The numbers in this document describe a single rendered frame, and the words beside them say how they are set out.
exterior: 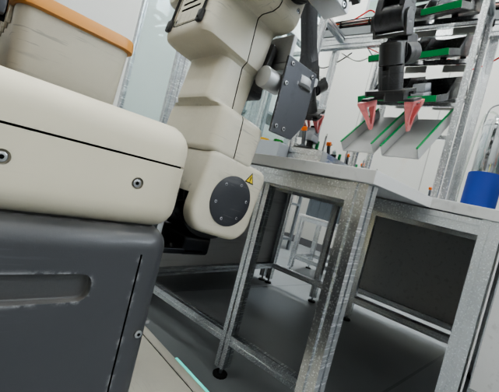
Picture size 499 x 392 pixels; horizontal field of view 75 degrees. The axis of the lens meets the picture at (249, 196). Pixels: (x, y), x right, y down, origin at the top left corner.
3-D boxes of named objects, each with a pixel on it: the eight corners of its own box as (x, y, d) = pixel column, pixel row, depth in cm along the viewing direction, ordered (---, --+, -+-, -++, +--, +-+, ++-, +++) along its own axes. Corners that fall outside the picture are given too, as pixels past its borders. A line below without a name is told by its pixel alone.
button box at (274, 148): (276, 156, 125) (280, 141, 125) (236, 149, 138) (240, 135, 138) (286, 160, 131) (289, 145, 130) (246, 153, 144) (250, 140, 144)
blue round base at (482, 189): (489, 227, 160) (504, 174, 160) (453, 219, 170) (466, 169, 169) (490, 229, 172) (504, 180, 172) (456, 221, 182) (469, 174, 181)
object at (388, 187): (373, 183, 65) (377, 169, 65) (160, 146, 130) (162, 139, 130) (461, 220, 114) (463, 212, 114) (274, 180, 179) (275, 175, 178)
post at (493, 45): (448, 221, 201) (510, -2, 197) (441, 219, 204) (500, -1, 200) (449, 222, 204) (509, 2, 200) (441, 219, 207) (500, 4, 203)
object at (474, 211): (509, 224, 79) (512, 212, 79) (155, 149, 173) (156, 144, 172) (505, 239, 189) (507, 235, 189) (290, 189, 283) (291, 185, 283)
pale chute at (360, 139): (374, 153, 117) (371, 142, 114) (342, 151, 126) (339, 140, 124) (410, 117, 129) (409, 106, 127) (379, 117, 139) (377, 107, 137)
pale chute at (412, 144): (419, 159, 107) (417, 148, 105) (381, 155, 117) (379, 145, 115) (454, 120, 120) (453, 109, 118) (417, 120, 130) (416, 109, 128)
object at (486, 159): (502, 174, 161) (523, 99, 160) (469, 169, 169) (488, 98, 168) (502, 179, 172) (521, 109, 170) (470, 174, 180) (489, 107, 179)
